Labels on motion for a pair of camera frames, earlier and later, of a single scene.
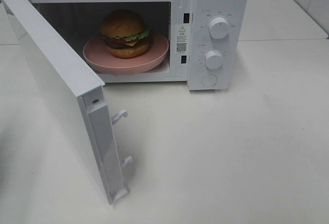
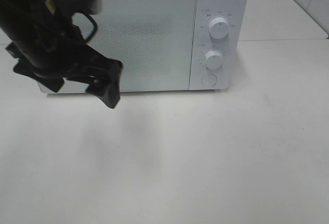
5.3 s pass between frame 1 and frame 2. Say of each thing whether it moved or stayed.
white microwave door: moved
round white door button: stayed
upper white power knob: stayed
